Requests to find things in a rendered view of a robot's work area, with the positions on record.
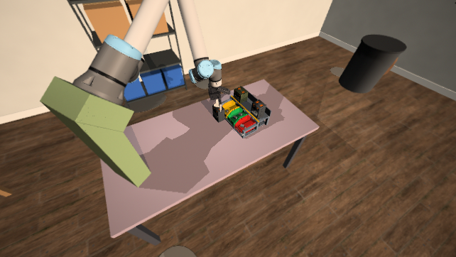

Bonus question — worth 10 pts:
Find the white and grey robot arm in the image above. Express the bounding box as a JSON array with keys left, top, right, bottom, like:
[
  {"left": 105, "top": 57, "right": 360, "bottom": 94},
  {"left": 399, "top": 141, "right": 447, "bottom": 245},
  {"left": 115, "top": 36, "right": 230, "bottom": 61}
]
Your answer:
[{"left": 72, "top": 0, "right": 231, "bottom": 105}]

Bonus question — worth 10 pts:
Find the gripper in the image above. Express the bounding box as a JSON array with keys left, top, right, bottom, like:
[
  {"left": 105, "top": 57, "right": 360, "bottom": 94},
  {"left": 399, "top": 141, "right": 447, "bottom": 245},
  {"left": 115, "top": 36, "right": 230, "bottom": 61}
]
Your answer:
[{"left": 208, "top": 84, "right": 222, "bottom": 111}]

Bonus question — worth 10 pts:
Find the red open bin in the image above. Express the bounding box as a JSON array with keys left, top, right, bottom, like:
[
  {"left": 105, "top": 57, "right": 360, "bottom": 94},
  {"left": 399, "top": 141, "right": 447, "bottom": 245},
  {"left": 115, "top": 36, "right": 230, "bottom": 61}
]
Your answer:
[{"left": 235, "top": 115, "right": 256, "bottom": 133}]

